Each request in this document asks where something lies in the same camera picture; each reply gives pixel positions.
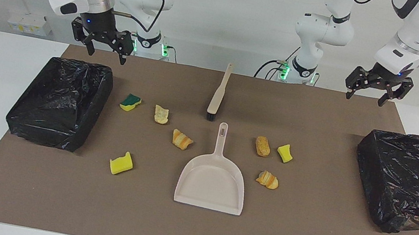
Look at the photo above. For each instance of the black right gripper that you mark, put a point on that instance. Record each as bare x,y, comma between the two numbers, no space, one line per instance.
101,23

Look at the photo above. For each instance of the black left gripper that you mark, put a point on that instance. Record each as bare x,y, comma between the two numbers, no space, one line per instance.
383,75

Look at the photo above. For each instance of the green and yellow sponge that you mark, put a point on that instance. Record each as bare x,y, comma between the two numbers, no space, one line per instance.
130,103

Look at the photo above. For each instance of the pale bread piece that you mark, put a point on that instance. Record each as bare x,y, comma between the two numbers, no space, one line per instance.
161,114

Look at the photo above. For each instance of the small yellow sponge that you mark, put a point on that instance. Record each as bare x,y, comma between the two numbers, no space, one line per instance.
284,153

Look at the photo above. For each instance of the striped croissant piece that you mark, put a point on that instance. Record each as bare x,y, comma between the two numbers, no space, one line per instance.
181,139
267,180

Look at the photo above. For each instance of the large yellow sponge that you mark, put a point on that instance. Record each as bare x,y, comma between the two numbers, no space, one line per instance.
121,164

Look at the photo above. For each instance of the beige hand brush black bristles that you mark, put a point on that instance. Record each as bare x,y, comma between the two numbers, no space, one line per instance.
220,93

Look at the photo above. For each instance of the brown bread roll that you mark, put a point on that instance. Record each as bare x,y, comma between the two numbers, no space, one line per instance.
262,146

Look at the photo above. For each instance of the beige plastic dustpan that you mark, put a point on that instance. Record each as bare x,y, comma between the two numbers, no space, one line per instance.
211,182

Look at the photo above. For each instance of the black bag lined bin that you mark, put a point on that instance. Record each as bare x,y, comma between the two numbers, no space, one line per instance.
401,177
56,103

